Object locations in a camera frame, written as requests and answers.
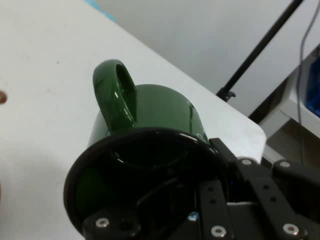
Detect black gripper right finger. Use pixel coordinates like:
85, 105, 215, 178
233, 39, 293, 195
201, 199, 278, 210
209, 137, 320, 240

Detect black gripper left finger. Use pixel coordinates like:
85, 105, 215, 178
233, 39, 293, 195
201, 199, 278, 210
82, 179, 236, 240

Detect green enamel mug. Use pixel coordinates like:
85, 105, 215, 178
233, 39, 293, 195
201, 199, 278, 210
63, 59, 232, 238

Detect white shelf unit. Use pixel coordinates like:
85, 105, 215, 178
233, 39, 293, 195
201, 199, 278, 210
258, 42, 320, 167

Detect blue plastic bin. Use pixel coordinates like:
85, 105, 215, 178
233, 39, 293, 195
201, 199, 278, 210
305, 56, 320, 114

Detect black tripod stand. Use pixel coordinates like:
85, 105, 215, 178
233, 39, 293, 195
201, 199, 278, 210
216, 0, 305, 123

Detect light blue foam mat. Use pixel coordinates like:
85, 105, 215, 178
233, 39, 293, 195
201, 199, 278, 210
83, 0, 117, 22

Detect thin grey hanging cable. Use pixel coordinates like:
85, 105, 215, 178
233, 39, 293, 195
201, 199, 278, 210
296, 0, 319, 163

